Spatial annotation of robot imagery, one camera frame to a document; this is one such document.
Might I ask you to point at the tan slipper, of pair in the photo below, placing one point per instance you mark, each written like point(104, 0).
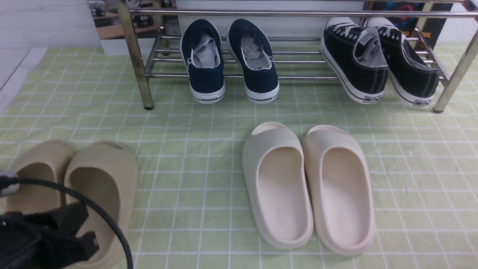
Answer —
point(107, 173)
point(48, 161)

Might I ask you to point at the chrome metal shoe rack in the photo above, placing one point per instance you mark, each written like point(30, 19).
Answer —
point(143, 70)

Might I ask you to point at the black canvas sneaker, left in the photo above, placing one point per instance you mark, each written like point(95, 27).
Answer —
point(355, 55)

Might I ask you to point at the green checked floor mat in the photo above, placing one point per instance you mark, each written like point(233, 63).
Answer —
point(192, 209)

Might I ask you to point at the black canvas sneaker, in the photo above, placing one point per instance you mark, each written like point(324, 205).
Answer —
point(355, 55)
point(413, 80)

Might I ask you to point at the navy sneaker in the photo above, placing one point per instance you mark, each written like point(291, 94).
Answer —
point(251, 48)
point(201, 51)

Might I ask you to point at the cream slipper, right of pair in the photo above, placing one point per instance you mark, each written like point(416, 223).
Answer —
point(340, 190)

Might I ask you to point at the dark poster with orange text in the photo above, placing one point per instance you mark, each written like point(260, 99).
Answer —
point(432, 26)

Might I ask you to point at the tan slipper, left of pair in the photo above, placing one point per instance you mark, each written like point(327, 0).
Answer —
point(48, 161)

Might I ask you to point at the cream slipper, left of pair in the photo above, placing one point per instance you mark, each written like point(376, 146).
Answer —
point(273, 168)

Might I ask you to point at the black canvas sneaker, right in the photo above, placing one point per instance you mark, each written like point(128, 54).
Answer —
point(413, 80)

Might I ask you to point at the cream slipper, of pair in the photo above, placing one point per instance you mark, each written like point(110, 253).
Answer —
point(340, 190)
point(273, 168)

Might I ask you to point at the tan slipper, right of pair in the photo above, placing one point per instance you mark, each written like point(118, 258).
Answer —
point(107, 173)

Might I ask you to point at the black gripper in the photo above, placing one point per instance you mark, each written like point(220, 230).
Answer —
point(46, 240)

